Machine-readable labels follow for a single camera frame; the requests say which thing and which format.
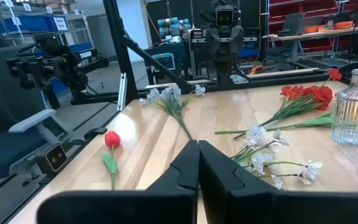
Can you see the blue storage bin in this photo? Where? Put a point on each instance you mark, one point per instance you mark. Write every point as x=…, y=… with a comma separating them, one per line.
x=26, y=23

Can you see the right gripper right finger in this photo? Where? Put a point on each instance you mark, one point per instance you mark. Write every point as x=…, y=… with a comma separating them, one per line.
x=247, y=205

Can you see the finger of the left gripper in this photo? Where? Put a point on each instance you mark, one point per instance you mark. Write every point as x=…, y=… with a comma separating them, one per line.
x=213, y=39
x=236, y=39

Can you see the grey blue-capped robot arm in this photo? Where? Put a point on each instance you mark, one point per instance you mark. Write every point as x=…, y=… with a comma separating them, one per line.
x=169, y=31

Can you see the blue grey office chair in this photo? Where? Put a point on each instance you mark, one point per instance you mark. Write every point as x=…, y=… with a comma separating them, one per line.
x=2, y=152

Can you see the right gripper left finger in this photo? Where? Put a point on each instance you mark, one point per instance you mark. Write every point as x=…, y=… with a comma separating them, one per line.
x=169, y=199

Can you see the red flower bunch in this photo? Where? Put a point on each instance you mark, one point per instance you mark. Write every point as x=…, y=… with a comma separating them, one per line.
x=317, y=93

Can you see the metal shelf rack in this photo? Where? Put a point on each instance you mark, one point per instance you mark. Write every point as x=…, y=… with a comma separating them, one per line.
x=42, y=34

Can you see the white lacy flower spray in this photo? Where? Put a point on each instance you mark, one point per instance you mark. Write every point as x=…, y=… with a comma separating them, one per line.
x=256, y=134

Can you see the red bin shelving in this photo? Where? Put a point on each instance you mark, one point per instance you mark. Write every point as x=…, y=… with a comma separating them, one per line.
x=319, y=7

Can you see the silver corner plate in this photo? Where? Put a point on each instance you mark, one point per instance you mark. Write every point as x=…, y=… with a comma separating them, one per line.
x=239, y=79

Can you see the grey laptop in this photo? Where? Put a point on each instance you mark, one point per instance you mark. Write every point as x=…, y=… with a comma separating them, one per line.
x=292, y=21

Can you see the white blossom bunch long stem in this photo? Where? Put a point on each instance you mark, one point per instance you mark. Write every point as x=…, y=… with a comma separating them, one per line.
x=171, y=92

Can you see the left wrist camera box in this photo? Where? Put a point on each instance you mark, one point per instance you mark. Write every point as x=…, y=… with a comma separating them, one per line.
x=224, y=18

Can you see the grey workbench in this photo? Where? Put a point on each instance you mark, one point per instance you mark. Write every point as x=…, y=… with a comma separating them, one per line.
x=306, y=35

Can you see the silver aluminium strip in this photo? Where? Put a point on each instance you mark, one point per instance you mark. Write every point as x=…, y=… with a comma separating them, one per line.
x=122, y=91

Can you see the black table-level camera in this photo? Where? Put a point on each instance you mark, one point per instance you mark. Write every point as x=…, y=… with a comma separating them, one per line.
x=54, y=158

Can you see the blue bin white label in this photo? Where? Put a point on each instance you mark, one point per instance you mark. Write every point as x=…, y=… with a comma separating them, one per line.
x=60, y=23

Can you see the orange box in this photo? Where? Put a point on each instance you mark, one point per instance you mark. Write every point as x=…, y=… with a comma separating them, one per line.
x=343, y=25
x=314, y=29

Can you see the clear ribbed glass vase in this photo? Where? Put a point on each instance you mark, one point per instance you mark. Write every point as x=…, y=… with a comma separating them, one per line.
x=354, y=118

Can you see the red fabric tulip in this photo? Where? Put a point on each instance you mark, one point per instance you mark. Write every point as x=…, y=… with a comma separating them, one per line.
x=112, y=139

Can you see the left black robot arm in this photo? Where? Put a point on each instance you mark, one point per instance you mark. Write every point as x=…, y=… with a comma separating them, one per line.
x=224, y=68

